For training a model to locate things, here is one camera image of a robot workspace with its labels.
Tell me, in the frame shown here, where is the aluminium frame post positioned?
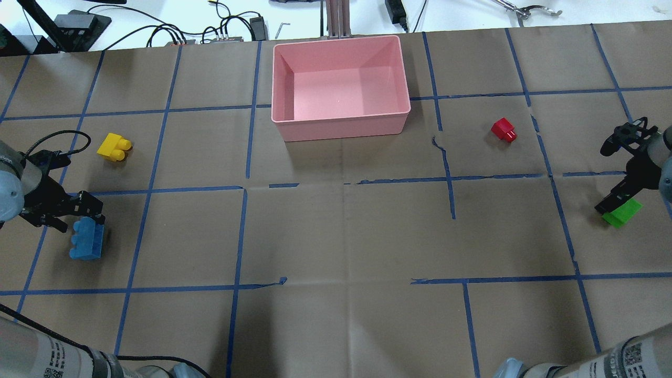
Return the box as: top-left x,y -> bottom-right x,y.
325,0 -> 351,40

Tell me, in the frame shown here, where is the usb hub with cables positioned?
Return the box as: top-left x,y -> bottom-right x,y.
201,36 -> 244,45

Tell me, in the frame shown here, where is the green toy block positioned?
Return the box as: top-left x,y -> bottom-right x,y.
602,198 -> 643,229

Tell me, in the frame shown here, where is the blue toy block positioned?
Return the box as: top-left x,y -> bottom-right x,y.
69,217 -> 104,261

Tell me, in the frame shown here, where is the black stand base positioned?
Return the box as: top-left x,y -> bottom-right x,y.
54,10 -> 111,53

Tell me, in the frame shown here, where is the brown paper table cover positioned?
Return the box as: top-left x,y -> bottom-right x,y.
2,21 -> 670,377

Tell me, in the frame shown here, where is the red toy block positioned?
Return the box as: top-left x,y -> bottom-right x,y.
490,118 -> 518,143

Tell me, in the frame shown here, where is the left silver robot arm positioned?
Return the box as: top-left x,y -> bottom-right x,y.
1,142 -> 106,233

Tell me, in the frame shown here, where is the black power adapter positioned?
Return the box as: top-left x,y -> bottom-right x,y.
384,0 -> 409,32

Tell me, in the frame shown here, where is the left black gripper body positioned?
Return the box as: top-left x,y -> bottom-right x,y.
20,149 -> 104,233

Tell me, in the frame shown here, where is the yellow toy block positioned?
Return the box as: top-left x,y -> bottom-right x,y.
97,132 -> 133,161

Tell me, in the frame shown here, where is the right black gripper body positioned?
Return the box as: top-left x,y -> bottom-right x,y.
595,118 -> 663,215

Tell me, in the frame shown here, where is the pink plastic box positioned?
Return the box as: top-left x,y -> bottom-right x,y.
271,35 -> 411,143

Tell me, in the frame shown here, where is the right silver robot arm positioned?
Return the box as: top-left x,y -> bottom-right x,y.
595,117 -> 671,215

